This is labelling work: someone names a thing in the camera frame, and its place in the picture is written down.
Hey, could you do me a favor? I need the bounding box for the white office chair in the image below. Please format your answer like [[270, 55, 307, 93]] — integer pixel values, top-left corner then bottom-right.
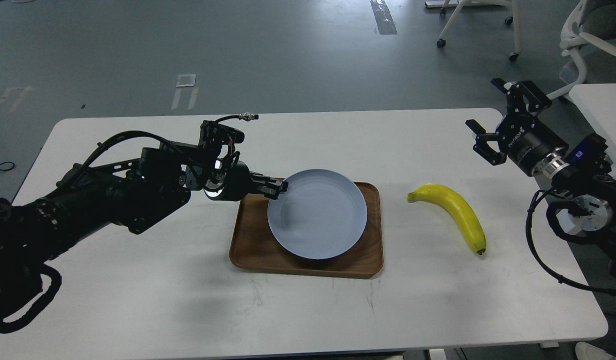
[[547, 0, 616, 100]]

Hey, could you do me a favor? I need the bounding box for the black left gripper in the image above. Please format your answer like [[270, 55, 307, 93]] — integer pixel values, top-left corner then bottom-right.
[[203, 161, 289, 202]]

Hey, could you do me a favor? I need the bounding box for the white rolling stand base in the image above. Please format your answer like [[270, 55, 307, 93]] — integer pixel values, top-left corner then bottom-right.
[[424, 0, 522, 63]]

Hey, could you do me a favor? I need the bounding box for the light blue plate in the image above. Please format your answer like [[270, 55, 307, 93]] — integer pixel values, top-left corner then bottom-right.
[[267, 169, 368, 260]]

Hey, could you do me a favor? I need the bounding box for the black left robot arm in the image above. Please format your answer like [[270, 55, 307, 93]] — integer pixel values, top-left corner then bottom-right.
[[0, 112, 289, 334]]

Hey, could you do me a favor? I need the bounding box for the yellow banana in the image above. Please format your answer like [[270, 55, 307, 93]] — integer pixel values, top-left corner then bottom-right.
[[406, 183, 487, 256]]

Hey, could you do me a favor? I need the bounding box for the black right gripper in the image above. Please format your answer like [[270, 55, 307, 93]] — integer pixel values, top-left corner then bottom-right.
[[465, 78, 569, 177]]

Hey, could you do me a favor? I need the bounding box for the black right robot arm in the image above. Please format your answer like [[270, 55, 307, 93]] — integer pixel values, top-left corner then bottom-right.
[[465, 78, 616, 297]]

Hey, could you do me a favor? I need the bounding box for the white side table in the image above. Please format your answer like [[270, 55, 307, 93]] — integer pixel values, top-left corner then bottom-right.
[[569, 83, 616, 166]]

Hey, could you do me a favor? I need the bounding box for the brown wooden tray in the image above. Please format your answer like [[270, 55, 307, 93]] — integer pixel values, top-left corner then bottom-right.
[[229, 182, 384, 280]]

